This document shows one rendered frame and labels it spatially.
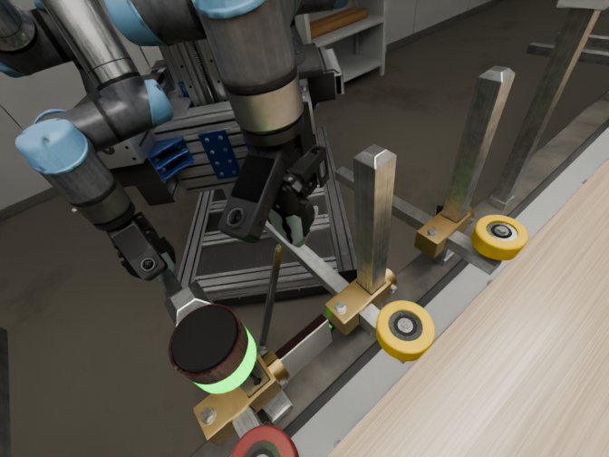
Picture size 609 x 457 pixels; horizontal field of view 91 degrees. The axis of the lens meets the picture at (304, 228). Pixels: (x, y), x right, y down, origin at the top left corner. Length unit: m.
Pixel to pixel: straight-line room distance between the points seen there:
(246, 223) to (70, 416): 1.58
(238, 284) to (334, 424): 0.84
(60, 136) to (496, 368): 0.64
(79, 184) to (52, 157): 0.05
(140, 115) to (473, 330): 0.63
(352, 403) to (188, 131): 0.86
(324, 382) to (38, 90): 2.72
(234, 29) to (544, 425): 0.51
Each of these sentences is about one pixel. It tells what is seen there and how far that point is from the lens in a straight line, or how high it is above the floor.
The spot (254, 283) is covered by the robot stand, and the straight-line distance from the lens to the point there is 1.38.
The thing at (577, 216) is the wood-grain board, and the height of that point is 0.90.
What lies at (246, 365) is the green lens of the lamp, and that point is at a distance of 0.29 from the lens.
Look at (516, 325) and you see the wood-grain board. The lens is 0.52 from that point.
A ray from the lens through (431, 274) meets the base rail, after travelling 0.77.
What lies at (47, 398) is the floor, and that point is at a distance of 1.95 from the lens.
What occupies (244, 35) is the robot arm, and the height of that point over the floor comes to 1.27.
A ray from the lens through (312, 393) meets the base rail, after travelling 0.65.
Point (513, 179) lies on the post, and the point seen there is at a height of 0.80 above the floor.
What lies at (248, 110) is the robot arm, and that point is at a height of 1.20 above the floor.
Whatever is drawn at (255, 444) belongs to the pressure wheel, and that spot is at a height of 0.90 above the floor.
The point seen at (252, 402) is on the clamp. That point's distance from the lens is 0.50.
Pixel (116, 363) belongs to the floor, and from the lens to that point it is 1.80.
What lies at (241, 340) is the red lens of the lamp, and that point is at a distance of 0.26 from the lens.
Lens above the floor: 1.33
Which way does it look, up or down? 47 degrees down
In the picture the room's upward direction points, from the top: 12 degrees counter-clockwise
